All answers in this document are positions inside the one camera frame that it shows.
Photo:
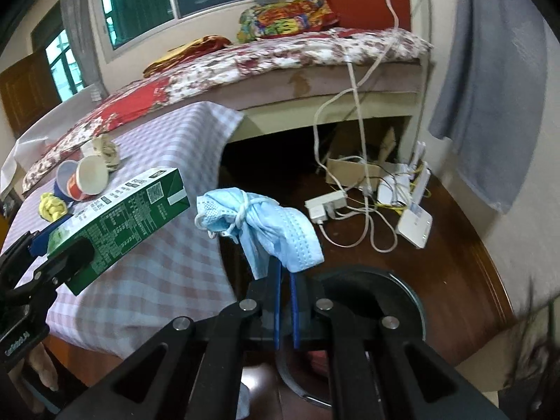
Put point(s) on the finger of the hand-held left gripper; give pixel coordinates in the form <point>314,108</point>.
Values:
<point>39,243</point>
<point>72,260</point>

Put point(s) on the bed with floral cover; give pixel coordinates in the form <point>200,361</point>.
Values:
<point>262,57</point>

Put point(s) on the cream bed frame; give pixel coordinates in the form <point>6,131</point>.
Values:
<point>280,113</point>

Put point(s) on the red paper cup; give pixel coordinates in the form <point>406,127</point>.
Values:
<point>87,179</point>

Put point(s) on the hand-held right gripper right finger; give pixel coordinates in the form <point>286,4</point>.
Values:
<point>295,315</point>

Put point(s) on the white router with antennas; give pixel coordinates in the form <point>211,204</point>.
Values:
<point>396,188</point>

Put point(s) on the small side window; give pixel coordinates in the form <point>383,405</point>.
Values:
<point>65,65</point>

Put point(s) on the folded yellow red blanket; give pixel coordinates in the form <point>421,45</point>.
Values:
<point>188,52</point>

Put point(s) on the yellow plastic bag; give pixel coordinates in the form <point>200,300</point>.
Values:
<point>52,208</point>

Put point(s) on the white cloth cover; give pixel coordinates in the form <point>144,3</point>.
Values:
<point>39,135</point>

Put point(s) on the brown crumpled paper bag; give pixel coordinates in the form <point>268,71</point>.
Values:
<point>107,151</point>

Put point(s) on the colourful patterned pillow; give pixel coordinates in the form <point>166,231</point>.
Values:
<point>288,19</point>

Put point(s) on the person's left hand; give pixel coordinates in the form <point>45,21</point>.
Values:
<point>46,367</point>

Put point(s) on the black round trash bin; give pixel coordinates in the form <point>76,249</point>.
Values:
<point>363,288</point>

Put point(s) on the long grey curtain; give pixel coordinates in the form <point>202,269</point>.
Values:
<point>490,96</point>

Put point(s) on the flat cardboard box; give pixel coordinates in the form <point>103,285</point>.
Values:
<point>345,170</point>

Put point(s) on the blue face mask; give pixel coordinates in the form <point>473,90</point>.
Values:
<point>280,232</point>

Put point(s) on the checkered tablecloth table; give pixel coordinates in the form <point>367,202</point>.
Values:
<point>175,153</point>

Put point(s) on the white power strip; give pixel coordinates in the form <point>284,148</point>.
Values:
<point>326,205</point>

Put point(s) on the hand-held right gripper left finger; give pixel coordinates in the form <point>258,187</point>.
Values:
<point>277,306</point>

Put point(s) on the green carton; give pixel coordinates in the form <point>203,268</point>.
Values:
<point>131,210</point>

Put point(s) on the wooden door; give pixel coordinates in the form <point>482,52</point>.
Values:
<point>26,96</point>

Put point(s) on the blue paper cup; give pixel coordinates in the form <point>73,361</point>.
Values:
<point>64,179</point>

